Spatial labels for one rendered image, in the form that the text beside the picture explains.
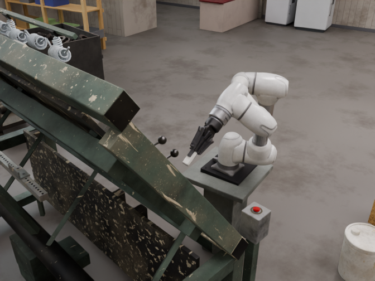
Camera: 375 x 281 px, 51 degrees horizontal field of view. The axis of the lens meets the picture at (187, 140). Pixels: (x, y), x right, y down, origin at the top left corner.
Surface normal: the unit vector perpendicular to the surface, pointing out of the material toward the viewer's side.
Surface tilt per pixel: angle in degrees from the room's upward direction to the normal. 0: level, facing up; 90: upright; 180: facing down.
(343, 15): 90
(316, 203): 0
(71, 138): 36
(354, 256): 93
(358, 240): 0
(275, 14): 90
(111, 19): 90
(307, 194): 0
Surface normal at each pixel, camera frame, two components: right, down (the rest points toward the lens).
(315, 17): -0.50, 0.42
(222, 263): 0.00, -0.87
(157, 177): 0.71, 0.35
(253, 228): -0.71, 0.34
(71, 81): -0.41, -0.51
